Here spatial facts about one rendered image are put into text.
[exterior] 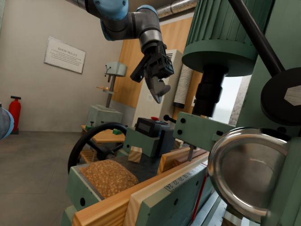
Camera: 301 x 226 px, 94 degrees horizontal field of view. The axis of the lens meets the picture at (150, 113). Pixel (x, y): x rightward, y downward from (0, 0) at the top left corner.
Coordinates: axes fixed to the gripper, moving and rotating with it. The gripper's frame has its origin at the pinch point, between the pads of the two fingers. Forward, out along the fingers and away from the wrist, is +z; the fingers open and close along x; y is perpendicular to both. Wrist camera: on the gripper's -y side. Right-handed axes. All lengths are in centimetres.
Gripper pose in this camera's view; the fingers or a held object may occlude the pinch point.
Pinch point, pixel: (156, 100)
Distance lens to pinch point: 50.4
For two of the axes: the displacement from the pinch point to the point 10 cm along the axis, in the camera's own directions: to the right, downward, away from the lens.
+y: 7.8, -2.6, -5.7
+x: 6.1, 0.9, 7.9
